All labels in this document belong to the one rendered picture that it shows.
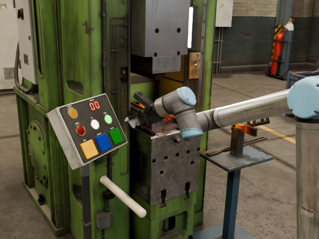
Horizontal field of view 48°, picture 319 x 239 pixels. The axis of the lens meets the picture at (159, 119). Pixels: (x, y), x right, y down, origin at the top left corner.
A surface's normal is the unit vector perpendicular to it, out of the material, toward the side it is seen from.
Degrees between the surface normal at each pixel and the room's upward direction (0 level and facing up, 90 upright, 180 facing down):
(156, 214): 90
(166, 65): 90
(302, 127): 92
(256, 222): 0
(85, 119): 60
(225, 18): 90
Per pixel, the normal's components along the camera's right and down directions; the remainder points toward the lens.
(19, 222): 0.03, -0.95
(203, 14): 0.57, 0.26
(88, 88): -0.82, 0.14
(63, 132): -0.51, 0.25
